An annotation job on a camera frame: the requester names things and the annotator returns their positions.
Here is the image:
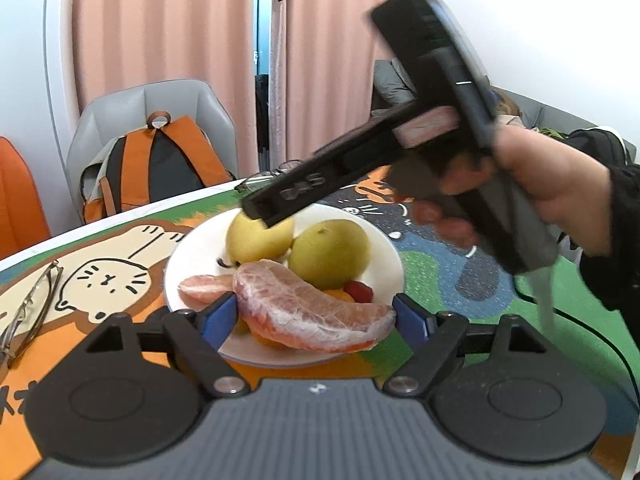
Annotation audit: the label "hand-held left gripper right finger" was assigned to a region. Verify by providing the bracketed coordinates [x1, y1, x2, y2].
[382, 292, 549, 396]

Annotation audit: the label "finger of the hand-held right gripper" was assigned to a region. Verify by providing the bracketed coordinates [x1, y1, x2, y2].
[239, 102, 427, 229]

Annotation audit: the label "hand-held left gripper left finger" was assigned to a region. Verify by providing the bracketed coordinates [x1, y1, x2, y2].
[82, 291, 251, 399]

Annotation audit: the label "small pink pomelo segment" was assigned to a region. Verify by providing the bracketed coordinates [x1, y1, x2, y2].
[178, 274, 236, 306]

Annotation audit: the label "red strawberry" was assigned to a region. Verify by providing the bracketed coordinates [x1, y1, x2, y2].
[344, 280, 375, 305]

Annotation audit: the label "white round plate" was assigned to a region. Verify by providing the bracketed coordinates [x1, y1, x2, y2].
[164, 202, 405, 368]

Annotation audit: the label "yellow pear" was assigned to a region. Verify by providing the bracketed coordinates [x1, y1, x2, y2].
[216, 208, 296, 270]
[288, 219, 372, 291]

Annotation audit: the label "large pink pomelo segment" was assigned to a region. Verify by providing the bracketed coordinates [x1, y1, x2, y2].
[232, 259, 397, 352]

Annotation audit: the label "person's right forearm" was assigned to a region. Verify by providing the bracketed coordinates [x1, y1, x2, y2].
[580, 160, 640, 317]

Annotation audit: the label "person's right hand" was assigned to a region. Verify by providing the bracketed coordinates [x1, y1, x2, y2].
[412, 126, 614, 257]

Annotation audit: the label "grey sofa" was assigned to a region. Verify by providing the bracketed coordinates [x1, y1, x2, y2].
[371, 58, 638, 161]

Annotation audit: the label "thin-framed eyeglasses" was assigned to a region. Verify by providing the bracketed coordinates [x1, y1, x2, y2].
[0, 260, 65, 368]
[235, 159, 306, 193]

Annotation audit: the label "pink curtain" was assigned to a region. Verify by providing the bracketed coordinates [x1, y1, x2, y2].
[67, 0, 259, 181]
[270, 0, 432, 171]

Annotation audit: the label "orange grey backpack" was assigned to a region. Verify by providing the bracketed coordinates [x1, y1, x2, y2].
[80, 111, 236, 225]

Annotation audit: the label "grey chair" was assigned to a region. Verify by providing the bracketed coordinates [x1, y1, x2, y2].
[66, 79, 240, 223]

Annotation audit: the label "black backpack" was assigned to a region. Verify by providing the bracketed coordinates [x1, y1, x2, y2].
[565, 127, 638, 166]

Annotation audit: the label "orange chair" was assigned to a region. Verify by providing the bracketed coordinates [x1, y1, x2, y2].
[0, 136, 52, 261]

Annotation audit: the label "black cable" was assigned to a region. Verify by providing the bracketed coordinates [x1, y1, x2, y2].
[514, 275, 638, 411]

